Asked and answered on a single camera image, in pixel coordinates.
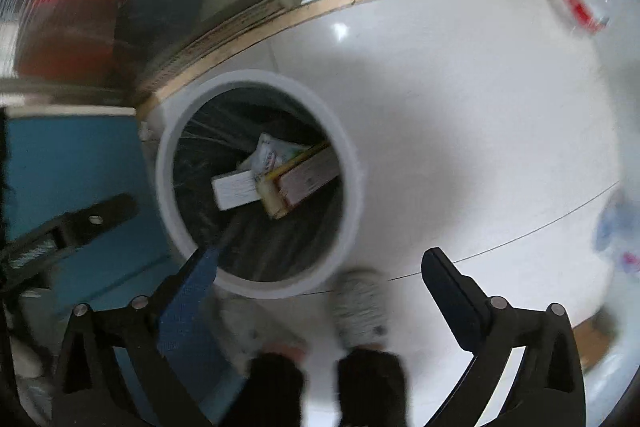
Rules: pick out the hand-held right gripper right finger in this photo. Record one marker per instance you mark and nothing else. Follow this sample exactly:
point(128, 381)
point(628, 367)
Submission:
point(452, 302)

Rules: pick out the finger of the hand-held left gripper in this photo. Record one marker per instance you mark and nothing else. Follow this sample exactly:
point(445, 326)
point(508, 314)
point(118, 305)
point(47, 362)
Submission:
point(100, 217)

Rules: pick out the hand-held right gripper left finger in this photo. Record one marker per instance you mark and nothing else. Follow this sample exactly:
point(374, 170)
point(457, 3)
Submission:
point(187, 307)

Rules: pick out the white round trash bin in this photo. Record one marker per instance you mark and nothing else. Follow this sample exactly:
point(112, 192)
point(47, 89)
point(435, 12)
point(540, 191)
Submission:
point(346, 147)

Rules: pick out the blue table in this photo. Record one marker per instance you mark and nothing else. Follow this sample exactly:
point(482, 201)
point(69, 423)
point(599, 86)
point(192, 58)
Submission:
point(65, 162)

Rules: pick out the grey slipper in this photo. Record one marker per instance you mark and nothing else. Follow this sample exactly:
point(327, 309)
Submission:
point(250, 327)
point(360, 307)

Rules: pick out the person's right leg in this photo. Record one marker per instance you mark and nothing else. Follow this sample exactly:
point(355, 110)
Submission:
point(372, 387)

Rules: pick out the person's leg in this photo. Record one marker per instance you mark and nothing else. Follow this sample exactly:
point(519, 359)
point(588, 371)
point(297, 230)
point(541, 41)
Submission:
point(272, 392)
point(372, 387)

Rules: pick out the person's left leg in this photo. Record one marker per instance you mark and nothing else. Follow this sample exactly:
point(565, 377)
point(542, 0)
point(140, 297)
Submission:
point(272, 392)

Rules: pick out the white cardboard box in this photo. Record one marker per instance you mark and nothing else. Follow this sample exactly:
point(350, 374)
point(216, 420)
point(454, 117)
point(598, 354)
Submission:
point(232, 192)

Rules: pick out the black bin liner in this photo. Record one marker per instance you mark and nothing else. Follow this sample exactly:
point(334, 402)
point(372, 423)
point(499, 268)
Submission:
point(300, 247)

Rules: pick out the brown cardboard piece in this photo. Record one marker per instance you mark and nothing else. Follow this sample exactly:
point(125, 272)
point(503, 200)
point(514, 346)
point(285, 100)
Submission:
point(595, 342)

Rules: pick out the white green snack packet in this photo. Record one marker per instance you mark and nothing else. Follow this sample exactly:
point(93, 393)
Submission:
point(267, 154)

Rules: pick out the blue white plastic wrapper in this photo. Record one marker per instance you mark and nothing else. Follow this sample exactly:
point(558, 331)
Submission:
point(612, 227)

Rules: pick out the brown cardboard box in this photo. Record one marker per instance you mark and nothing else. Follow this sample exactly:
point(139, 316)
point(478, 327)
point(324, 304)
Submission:
point(310, 177)

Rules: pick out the red object behind glass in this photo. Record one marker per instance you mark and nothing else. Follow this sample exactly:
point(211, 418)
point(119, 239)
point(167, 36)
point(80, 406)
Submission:
point(65, 22)

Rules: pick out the dark object behind glass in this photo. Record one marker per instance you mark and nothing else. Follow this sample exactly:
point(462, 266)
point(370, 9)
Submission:
point(160, 12)

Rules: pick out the wooden door threshold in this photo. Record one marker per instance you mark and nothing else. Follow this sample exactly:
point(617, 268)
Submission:
point(240, 42)

